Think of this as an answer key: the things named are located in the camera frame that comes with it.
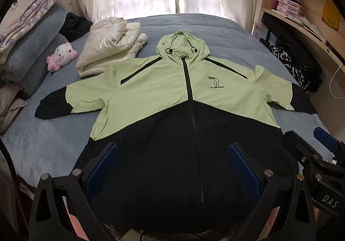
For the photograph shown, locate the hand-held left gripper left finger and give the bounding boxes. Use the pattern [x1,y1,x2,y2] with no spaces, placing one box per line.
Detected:
[28,142,119,241]

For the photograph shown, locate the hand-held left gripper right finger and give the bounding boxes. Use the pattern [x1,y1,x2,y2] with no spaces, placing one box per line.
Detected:
[227,142,317,241]

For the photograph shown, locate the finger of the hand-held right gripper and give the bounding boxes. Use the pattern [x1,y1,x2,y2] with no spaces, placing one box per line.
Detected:
[313,126,339,154]
[282,130,320,162]

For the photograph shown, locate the green and black hooded jacket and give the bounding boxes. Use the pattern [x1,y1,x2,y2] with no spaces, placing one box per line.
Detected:
[34,30,318,233]

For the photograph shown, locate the black and white patterned cloth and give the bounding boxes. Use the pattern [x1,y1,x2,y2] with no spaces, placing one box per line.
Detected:
[270,45,308,93]

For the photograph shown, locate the black bag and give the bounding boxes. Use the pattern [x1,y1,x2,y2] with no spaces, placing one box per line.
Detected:
[260,13,322,93]

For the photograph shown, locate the beige cloth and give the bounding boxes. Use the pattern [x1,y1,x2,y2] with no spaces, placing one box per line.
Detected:
[0,83,27,134]

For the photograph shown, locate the papers on shelf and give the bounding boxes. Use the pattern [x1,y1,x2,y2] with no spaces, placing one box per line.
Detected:
[286,16,324,39]

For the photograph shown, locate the blue-grey pillow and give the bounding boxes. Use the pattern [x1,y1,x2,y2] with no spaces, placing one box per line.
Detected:
[20,33,71,100]
[8,4,67,69]

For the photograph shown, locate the white cardboard box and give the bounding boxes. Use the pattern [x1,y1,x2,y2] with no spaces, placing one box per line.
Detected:
[252,22,270,42]

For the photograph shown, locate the white and pink plush toy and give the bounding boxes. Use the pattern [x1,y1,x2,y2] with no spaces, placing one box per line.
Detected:
[46,42,78,72]

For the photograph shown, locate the cream puffer jacket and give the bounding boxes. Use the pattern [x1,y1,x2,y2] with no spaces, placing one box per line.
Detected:
[75,17,149,78]

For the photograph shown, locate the blue bed sheet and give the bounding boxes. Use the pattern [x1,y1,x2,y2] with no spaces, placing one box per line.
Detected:
[0,13,332,190]

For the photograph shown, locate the yellow hanging cloth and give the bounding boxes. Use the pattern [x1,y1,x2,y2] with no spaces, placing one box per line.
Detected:
[322,0,340,31]

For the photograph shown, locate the stack of small pink boxes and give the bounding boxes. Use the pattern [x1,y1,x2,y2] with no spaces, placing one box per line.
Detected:
[276,0,306,17]

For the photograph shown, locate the white cable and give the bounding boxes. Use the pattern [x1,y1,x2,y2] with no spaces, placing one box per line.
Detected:
[329,64,345,100]

